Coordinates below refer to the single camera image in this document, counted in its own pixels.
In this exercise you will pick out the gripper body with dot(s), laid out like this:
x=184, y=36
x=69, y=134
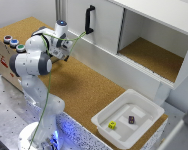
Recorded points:
x=58, y=49

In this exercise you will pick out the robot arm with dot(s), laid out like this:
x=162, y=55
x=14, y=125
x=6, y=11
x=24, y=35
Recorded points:
x=30, y=63

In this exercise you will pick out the green button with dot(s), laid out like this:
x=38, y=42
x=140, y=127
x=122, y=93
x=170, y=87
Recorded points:
x=20, y=47

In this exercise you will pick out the blue button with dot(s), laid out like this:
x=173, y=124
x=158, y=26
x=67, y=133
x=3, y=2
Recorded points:
x=14, y=42

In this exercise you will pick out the red button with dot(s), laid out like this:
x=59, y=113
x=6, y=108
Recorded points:
x=7, y=39

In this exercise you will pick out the white sliding door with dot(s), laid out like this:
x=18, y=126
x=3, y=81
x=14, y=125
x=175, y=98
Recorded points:
x=105, y=23

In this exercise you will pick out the yellow block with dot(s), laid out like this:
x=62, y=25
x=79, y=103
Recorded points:
x=111, y=125

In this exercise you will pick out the white cabinet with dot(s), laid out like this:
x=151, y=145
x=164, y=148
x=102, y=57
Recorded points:
x=154, y=20

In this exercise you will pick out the purple block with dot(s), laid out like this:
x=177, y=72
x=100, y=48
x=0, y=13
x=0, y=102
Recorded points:
x=131, y=119

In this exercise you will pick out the white plastic box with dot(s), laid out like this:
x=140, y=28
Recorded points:
x=145, y=110

